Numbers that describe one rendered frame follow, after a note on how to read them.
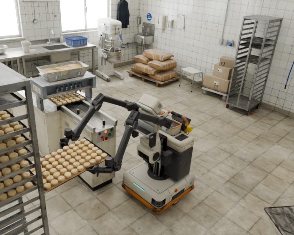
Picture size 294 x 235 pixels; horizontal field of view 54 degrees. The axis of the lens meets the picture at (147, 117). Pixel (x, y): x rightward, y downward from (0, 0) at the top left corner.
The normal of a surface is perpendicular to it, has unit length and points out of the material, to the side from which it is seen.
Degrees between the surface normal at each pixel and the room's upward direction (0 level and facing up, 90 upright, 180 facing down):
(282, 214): 0
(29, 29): 90
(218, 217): 0
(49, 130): 90
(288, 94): 90
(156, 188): 1
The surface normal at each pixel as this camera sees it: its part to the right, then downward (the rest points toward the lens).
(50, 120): 0.67, 0.37
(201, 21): -0.71, 0.28
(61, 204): 0.06, -0.89
